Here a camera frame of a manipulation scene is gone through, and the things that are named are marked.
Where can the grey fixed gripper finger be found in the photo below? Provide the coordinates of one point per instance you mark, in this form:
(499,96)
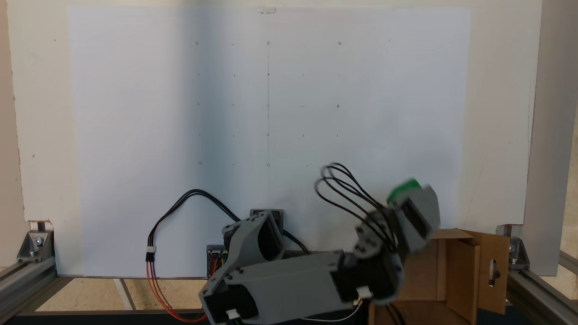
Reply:
(426,193)

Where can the green dice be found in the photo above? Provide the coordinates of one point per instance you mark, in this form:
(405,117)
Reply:
(402,192)

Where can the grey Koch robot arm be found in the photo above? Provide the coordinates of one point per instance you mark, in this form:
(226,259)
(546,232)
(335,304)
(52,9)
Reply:
(280,284)

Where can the brown cardboard box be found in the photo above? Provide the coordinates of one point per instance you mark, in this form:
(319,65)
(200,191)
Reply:
(460,280)

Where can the white paper sheet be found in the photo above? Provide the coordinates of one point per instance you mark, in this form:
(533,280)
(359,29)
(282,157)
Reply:
(135,135)

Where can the metal corner bracket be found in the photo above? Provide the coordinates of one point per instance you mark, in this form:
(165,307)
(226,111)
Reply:
(36,243)
(519,255)

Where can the aluminium frame rail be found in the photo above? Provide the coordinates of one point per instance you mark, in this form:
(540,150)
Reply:
(27,280)
(542,293)

